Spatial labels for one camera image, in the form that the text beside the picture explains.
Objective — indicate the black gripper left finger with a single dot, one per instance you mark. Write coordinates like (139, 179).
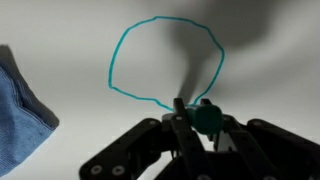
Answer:
(116, 156)

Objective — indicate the blue cloth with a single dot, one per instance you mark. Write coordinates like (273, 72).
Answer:
(20, 116)

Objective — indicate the white marker with green cap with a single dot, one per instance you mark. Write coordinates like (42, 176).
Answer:
(206, 120)

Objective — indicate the black framed whiteboard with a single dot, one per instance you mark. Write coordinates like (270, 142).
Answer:
(66, 33)

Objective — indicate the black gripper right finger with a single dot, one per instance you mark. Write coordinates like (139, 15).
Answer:
(266, 150)

